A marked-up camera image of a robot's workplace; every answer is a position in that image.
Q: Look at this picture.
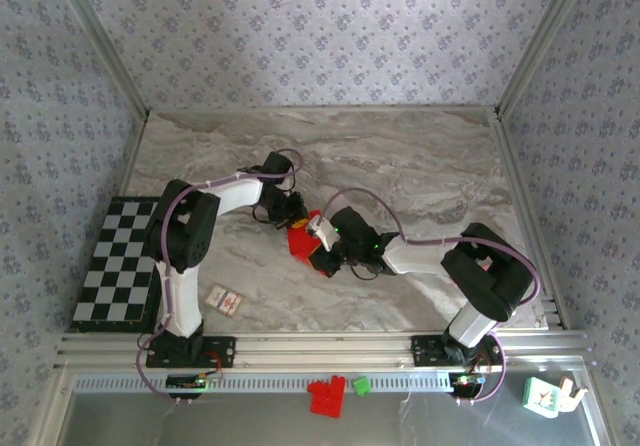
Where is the small printed card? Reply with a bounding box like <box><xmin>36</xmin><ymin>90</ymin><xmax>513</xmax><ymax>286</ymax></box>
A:
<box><xmin>203</xmin><ymin>283</ymin><xmax>245</xmax><ymax>318</ymax></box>

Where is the red toy brick block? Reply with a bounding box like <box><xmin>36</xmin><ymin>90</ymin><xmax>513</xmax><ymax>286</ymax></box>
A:
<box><xmin>306</xmin><ymin>374</ymin><xmax>348</xmax><ymax>420</ymax></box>

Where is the black white checkerboard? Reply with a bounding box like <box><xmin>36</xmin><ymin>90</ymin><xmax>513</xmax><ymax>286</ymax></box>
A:
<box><xmin>72</xmin><ymin>195</ymin><xmax>166</xmax><ymax>335</ymax></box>

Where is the white green toy clock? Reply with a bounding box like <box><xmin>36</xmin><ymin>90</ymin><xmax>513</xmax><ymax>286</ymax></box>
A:
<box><xmin>522</xmin><ymin>376</ymin><xmax>561</xmax><ymax>420</ymax></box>

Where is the wooden toy piece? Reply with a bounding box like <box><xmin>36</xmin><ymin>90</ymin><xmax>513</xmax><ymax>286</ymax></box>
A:
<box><xmin>557</xmin><ymin>375</ymin><xmax>590</xmax><ymax>413</ymax></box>

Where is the thin black left gripper cable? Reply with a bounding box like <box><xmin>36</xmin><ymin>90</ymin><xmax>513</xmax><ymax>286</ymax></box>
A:
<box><xmin>251</xmin><ymin>205</ymin><xmax>281</xmax><ymax>230</ymax></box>

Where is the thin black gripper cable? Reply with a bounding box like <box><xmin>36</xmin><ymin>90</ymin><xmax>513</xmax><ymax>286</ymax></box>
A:
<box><xmin>251</xmin><ymin>205</ymin><xmax>281</xmax><ymax>230</ymax></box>
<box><xmin>349</xmin><ymin>260</ymin><xmax>384</xmax><ymax>281</ymax></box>

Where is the thin black right gripper cable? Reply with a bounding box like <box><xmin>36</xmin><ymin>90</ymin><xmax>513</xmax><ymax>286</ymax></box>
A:
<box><xmin>349</xmin><ymin>260</ymin><xmax>384</xmax><ymax>281</ymax></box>

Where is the aluminium front rail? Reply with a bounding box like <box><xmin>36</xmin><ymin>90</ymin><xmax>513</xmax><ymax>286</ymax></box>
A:
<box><xmin>53</xmin><ymin>329</ymin><xmax>597</xmax><ymax>371</ymax></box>

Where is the slotted grey cable duct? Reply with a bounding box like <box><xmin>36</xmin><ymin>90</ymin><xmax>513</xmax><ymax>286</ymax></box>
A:
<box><xmin>73</xmin><ymin>369</ymin><xmax>459</xmax><ymax>393</ymax></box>

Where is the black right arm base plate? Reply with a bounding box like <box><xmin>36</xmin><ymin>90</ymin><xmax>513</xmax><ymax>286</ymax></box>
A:
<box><xmin>410</xmin><ymin>333</ymin><xmax>504</xmax><ymax>367</ymax></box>

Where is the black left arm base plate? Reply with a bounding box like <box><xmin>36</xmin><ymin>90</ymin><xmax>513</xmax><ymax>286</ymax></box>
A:
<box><xmin>145</xmin><ymin>334</ymin><xmax>237</xmax><ymax>370</ymax></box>

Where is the red black wire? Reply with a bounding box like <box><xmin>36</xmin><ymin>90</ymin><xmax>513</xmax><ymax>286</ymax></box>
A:
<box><xmin>202</xmin><ymin>349</ymin><xmax>225</xmax><ymax>381</ymax></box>
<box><xmin>469</xmin><ymin>350</ymin><xmax>494</xmax><ymax>375</ymax></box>

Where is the aluminium side rail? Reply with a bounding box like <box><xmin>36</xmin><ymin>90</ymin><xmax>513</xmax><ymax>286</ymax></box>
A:
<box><xmin>119</xmin><ymin>113</ymin><xmax>151</xmax><ymax>197</ymax></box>
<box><xmin>492</xmin><ymin>113</ymin><xmax>569</xmax><ymax>330</ymax></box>

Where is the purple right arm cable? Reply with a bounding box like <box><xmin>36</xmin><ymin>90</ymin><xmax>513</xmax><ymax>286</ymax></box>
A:
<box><xmin>314</xmin><ymin>187</ymin><xmax>544</xmax><ymax>407</ymax></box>

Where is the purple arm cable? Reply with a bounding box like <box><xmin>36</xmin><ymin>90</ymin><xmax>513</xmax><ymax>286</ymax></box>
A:
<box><xmin>314</xmin><ymin>187</ymin><xmax>544</xmax><ymax>407</ymax></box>
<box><xmin>136</xmin><ymin>148</ymin><xmax>305</xmax><ymax>407</ymax></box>

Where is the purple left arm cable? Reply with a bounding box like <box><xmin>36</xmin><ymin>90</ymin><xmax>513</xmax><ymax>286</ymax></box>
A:
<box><xmin>136</xmin><ymin>148</ymin><xmax>305</xmax><ymax>407</ymax></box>

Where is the aluminium frame post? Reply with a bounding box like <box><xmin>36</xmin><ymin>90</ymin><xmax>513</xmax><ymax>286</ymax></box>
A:
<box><xmin>494</xmin><ymin>0</ymin><xmax>596</xmax><ymax>120</ymax></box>
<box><xmin>48</xmin><ymin>0</ymin><xmax>152</xmax><ymax>120</ymax></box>

